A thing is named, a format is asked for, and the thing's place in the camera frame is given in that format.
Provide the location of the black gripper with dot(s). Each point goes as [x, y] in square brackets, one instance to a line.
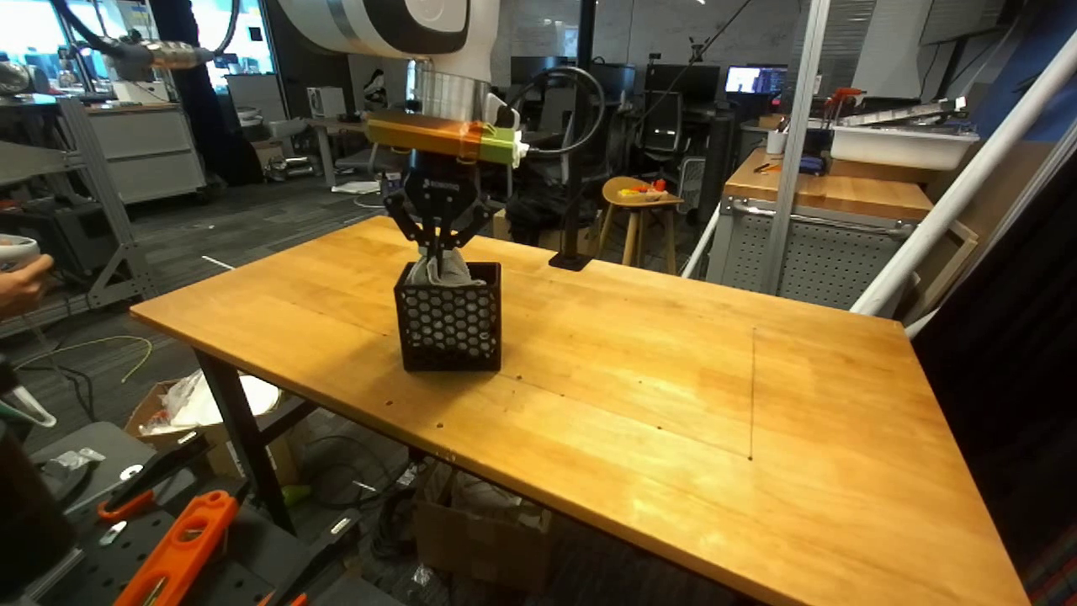
[441, 192]

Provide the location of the black perforated basket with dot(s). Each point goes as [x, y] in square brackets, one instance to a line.
[450, 330]

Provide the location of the white VR controller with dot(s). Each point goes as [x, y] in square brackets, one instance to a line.
[19, 246]

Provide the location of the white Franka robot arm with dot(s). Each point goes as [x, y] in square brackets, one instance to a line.
[338, 22]

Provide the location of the bare operator hand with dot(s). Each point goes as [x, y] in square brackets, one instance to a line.
[21, 286]

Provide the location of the black metal stand pole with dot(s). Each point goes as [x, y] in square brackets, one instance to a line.
[569, 261]

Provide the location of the orange and yellow toys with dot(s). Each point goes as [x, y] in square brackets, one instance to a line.
[640, 189]

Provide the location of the round wooden stool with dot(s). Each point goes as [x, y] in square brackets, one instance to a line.
[668, 204]

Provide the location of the white plastic bag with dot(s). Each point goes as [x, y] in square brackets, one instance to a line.
[213, 407]

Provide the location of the black metal table leg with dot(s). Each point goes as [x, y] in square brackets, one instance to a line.
[239, 438]

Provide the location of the grey metal cabinet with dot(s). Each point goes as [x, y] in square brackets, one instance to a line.
[147, 152]

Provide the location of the brown cardboard box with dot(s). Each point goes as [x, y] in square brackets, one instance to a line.
[484, 549]

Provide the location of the computer monitor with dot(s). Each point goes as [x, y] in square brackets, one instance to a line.
[756, 79]

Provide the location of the white metal pole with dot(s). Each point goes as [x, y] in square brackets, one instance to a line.
[799, 137]
[963, 179]

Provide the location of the wooden workbench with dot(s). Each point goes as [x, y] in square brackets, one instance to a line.
[828, 189]

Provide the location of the perforated metal panel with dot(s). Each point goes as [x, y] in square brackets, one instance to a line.
[828, 265]

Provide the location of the dark item with red top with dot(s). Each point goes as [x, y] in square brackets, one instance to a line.
[844, 104]

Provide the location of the orange plastic level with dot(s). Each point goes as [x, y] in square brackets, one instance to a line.
[180, 549]

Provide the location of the white plastic bin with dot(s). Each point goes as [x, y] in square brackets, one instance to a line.
[898, 145]

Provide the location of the person grey trousers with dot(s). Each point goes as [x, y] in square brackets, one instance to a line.
[29, 528]

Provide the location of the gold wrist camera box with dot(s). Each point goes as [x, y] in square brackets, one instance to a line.
[438, 137]

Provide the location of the grey metal shelf frame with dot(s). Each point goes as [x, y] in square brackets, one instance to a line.
[29, 162]

